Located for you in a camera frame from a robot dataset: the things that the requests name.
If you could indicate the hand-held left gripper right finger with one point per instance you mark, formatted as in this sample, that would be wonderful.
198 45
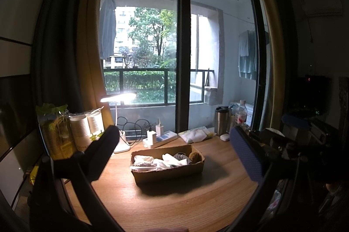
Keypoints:
246 155

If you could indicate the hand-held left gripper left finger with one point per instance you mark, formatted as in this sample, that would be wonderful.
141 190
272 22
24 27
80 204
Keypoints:
103 150

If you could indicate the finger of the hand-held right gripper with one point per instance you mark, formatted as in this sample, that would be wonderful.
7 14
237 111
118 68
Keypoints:
295 121
261 135

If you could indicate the white tissue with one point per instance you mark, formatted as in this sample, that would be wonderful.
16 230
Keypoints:
170 159

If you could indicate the cardboard box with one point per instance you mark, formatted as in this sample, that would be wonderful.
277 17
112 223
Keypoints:
169 174

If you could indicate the white desk lamp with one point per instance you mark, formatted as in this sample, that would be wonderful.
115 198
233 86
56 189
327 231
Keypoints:
123 148

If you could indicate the clear water bottle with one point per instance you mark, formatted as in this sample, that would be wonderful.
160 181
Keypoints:
240 116

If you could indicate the white earbuds case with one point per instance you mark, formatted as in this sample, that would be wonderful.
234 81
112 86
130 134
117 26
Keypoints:
225 137

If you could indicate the bag of paper cups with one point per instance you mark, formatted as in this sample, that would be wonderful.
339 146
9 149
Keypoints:
81 128

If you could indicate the dark electronic device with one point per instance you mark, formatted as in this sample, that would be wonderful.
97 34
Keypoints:
309 92

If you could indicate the clear bubble wrap ball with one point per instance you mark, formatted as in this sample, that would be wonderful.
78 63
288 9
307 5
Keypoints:
143 160

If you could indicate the steel thermos mug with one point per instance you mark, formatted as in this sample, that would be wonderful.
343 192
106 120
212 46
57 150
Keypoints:
220 121

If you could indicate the white charger block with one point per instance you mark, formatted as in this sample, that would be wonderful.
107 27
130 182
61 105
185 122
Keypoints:
151 137

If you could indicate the green plastic bag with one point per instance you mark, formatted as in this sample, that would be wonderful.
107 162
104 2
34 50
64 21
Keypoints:
54 136

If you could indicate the brown plush toy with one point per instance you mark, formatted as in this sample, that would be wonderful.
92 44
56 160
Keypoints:
195 157

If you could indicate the white cloth package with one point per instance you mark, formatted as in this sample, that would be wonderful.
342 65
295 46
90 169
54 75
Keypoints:
196 135

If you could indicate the white plug adapter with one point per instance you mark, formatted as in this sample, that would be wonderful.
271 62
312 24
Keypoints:
159 129

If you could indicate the grey knitted cloth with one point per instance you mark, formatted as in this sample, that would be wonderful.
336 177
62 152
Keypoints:
182 156

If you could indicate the white power strip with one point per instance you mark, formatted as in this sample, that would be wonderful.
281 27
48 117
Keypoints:
166 136

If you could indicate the small yellow packet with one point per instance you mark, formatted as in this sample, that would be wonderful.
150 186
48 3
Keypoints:
33 174

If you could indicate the hanging pale blue towels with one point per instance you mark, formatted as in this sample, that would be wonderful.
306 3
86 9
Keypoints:
247 57

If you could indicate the black balcony railing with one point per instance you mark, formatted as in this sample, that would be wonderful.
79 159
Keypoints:
141 71

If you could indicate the yellow curtain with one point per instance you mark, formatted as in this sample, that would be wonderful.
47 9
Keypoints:
90 43
275 30

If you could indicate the dark green curtain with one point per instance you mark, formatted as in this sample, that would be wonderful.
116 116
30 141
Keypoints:
54 57

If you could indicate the dark hanging garment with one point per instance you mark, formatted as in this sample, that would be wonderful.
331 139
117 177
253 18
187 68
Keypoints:
107 30

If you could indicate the white air conditioner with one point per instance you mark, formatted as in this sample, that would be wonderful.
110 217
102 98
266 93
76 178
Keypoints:
321 4

